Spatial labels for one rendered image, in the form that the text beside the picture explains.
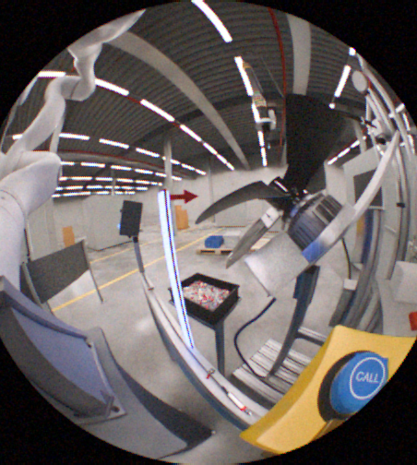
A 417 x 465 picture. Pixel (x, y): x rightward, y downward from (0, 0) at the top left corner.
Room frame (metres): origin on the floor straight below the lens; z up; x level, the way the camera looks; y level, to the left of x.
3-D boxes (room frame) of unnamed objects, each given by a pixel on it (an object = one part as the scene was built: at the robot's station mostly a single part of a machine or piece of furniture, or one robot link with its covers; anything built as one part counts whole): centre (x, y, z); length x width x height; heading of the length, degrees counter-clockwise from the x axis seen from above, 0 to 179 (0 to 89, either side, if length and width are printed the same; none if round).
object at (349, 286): (0.26, -0.60, 0.73); 0.15 x 0.09 x 0.22; 35
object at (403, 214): (0.16, -0.90, 0.90); 0.08 x 0.06 x 1.80; 160
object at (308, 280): (0.39, -0.39, 0.46); 0.09 x 0.05 x 0.91; 125
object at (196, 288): (0.43, 0.04, 0.84); 0.19 x 0.14 x 0.05; 50
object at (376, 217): (0.20, -0.52, 0.58); 0.09 x 0.05 x 1.15; 125
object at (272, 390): (0.32, -0.45, 0.04); 0.62 x 0.45 x 0.08; 35
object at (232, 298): (0.43, 0.04, 0.85); 0.22 x 0.17 x 0.07; 50
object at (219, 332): (0.39, -0.01, 0.40); 0.03 x 0.03 x 0.80; 50
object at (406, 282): (0.04, -0.71, 0.92); 0.17 x 0.16 x 0.11; 35
